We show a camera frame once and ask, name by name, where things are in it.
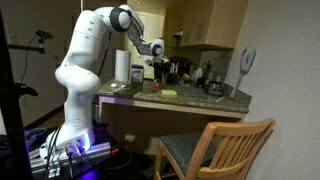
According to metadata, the white plastic spoon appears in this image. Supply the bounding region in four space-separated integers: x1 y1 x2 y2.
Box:
114 84 127 93

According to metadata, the white door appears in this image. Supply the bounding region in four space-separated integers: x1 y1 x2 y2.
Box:
128 9 166 80

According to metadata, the wooden chair grey seat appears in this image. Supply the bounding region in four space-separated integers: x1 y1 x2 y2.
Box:
152 118 277 180

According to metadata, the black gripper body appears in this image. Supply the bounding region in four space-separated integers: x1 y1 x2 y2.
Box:
145 58 171 72

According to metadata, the blue cable bundle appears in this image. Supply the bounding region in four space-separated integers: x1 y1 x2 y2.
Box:
23 127 48 149

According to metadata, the white paper towel roll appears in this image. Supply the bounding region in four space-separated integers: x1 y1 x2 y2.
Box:
114 49 132 83

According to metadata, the wooden wall cabinet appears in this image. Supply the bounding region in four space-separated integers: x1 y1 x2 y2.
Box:
179 0 249 50

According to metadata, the metal robot mount plate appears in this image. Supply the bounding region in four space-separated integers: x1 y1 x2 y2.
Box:
29 141 113 178

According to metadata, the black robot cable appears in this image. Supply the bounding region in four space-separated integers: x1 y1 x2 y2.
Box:
43 126 65 180

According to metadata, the black tripod pole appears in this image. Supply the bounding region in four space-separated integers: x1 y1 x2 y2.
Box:
0 6 39 180

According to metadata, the white fly swatter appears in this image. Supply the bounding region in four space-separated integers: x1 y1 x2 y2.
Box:
229 46 258 100

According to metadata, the black cooking pot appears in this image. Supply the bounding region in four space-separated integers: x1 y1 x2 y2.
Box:
204 80 225 98

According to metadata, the clear jar purple lid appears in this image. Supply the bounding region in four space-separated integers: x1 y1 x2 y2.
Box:
130 64 145 86

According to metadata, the yellow sponge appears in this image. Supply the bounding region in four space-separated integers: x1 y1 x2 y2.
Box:
161 89 178 97

